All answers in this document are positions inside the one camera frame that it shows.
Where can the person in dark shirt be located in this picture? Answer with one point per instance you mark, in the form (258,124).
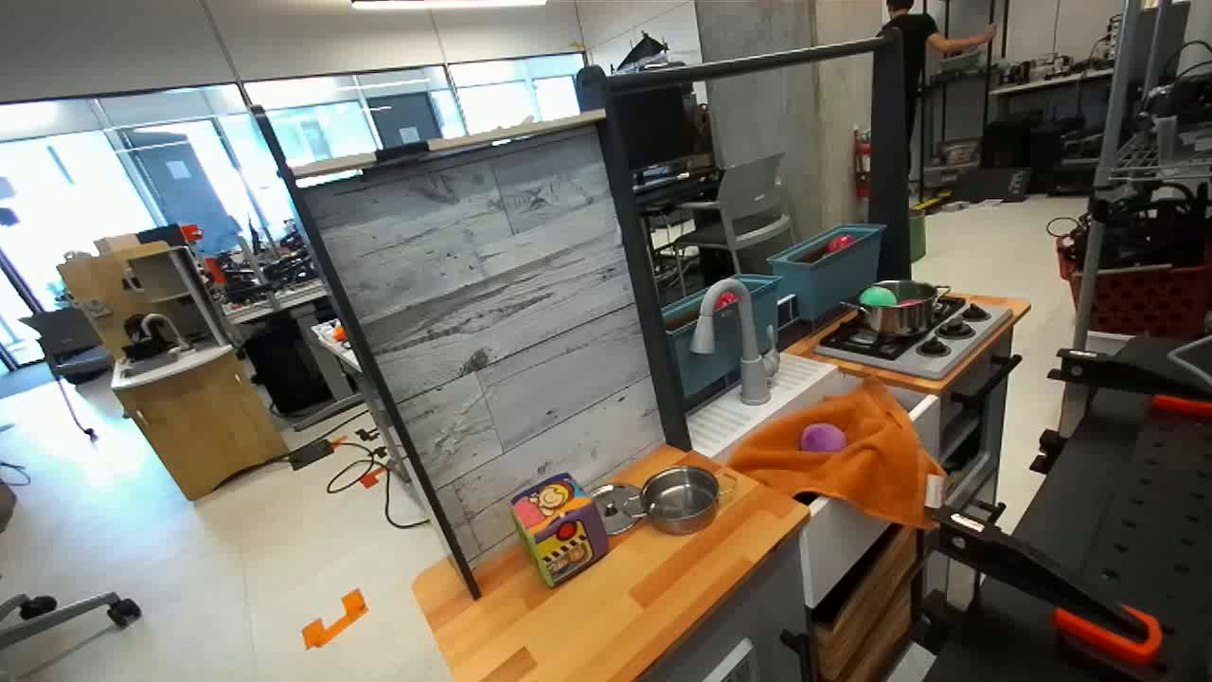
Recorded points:
(910,51)

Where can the office chair base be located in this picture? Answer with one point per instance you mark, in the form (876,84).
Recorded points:
(63,611)

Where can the green ball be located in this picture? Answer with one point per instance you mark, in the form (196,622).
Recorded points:
(876,296)

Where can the grey toy stove top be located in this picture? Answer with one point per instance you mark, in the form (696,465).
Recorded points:
(914,344)

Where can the red object in bin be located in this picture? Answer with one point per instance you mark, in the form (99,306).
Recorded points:
(838,244)

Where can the large teal bin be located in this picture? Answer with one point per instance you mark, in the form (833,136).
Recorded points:
(828,277)

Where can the dark computer monitor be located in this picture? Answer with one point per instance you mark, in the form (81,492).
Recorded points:
(402,121)

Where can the steel pot lid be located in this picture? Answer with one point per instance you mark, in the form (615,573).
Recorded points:
(615,510)

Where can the grey toy faucet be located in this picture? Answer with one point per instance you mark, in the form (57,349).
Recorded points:
(756,364)

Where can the wooden cabinet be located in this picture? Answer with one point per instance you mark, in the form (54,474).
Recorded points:
(196,424)

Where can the white toy sink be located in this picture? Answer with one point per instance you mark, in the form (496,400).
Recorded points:
(847,545)

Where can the purple ball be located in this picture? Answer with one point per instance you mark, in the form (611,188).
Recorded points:
(825,438)

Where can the red fire extinguisher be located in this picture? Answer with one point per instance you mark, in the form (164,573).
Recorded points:
(861,166)

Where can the grey wood backboard panel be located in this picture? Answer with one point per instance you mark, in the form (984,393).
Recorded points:
(492,344)

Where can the orange towel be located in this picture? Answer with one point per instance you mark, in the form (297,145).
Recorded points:
(871,474)

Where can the small teal bin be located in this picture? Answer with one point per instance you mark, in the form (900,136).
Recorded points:
(721,347)

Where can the black metal frame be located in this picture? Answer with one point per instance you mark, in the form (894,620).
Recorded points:
(644,290)

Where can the red crate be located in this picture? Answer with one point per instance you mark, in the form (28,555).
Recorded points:
(1149,301)

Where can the small steel pot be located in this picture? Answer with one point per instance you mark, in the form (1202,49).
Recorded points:
(682,497)

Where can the grey plastic chair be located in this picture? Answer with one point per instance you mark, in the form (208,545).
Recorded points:
(756,212)

